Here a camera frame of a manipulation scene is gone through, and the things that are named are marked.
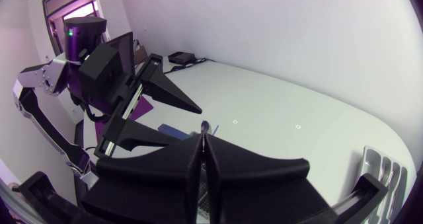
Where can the steel spoon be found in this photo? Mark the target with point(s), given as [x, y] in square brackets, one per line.
[205, 126]

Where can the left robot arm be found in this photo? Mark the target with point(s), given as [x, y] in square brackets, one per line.
[39, 115]

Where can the dark screen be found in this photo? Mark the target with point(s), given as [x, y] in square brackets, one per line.
[125, 53]

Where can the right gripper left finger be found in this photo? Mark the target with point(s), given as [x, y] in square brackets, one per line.
[148, 184]

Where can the dark mat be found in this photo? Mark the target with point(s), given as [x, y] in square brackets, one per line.
[142, 107]

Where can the black power brick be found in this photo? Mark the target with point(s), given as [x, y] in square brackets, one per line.
[180, 57]

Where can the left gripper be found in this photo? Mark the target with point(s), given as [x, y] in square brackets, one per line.
[99, 70]

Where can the grey cutlery tray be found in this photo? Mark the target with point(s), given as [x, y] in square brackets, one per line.
[372, 158]

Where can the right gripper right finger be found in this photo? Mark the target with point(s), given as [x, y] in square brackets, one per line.
[257, 187]

